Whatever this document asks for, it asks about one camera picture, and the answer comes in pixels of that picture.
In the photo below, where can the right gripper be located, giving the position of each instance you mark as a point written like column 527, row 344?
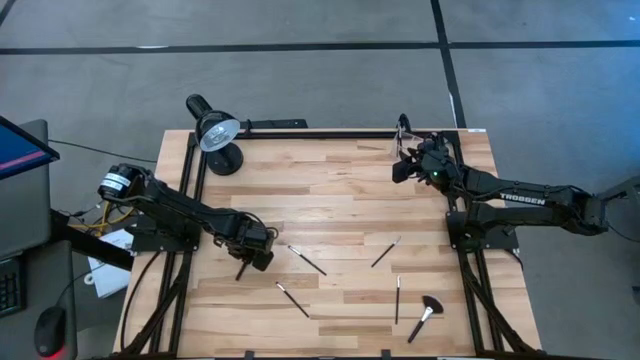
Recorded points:
column 435, row 167

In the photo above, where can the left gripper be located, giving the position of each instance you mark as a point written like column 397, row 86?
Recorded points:
column 250, row 237

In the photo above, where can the thin black makeup brush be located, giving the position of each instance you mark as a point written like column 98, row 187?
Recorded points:
column 385, row 252
column 307, row 260
column 292, row 300
column 397, row 300

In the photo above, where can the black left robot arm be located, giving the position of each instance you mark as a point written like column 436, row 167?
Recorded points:
column 175, row 210

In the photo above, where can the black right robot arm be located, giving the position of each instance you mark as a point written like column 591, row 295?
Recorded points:
column 525, row 197

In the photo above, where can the clear acrylic container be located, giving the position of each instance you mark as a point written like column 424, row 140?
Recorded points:
column 406, row 140

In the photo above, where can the black caster wheel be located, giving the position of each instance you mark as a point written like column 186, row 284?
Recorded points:
column 403, row 122

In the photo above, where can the black desk lamp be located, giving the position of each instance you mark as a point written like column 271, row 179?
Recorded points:
column 215, row 132

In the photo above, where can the black arched table clamp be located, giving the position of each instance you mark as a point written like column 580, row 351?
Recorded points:
column 248, row 125

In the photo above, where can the black flat mounting bar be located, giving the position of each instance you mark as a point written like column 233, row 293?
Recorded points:
column 280, row 123

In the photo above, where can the black fan makeup brush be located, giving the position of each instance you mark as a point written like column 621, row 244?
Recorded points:
column 434, row 305

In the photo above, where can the white paper sheet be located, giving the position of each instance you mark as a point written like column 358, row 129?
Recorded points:
column 110, row 280

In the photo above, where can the black diagonal support bar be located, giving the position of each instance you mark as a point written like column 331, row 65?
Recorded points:
column 90, row 244

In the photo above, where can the gray metal stand leg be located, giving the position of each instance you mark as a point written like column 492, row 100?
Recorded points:
column 627, row 190

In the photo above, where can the black computer mouse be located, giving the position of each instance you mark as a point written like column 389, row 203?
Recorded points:
column 50, row 330

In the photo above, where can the gray desk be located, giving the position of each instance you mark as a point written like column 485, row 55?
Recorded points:
column 30, row 220

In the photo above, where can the black keyboard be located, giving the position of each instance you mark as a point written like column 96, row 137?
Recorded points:
column 10, row 285

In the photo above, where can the computer monitor blue screen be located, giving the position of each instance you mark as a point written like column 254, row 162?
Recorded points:
column 20, row 150

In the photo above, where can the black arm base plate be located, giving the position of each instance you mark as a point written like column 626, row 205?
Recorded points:
column 150, row 245
column 500, row 242

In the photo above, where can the black aluminium rail frame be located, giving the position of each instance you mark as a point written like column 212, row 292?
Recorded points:
column 325, row 135

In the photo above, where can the small black edge bracket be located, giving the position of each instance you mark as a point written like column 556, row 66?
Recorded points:
column 249, row 355
column 385, row 354

